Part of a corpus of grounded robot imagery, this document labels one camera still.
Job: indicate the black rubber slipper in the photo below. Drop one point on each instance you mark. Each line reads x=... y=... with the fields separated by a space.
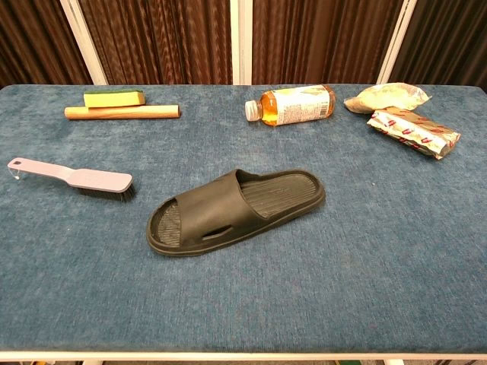
x=213 y=209

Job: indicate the lilac scrub brush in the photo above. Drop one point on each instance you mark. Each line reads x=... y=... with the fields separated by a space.
x=95 y=178

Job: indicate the amber liquid plastic bottle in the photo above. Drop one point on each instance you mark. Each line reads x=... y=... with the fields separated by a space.
x=296 y=104

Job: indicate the blue fabric table cover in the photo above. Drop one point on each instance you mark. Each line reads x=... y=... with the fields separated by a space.
x=342 y=266

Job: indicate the wooden rolling pin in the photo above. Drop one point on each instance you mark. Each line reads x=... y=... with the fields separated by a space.
x=121 y=112

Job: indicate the yellow green sponge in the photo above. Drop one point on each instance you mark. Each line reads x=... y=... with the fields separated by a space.
x=114 y=99

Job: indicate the beige snack bag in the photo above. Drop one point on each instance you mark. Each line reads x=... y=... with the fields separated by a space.
x=384 y=97

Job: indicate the brown pleated curtain panel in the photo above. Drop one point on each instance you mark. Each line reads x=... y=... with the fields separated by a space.
x=160 y=38
x=34 y=38
x=323 y=38
x=449 y=38

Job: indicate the silver red snack pack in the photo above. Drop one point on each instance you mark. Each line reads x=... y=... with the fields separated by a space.
x=414 y=131

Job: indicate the white partition frame post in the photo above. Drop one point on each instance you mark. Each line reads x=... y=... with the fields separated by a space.
x=395 y=42
x=81 y=42
x=240 y=38

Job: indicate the white table frame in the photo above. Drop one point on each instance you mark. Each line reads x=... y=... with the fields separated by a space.
x=243 y=356

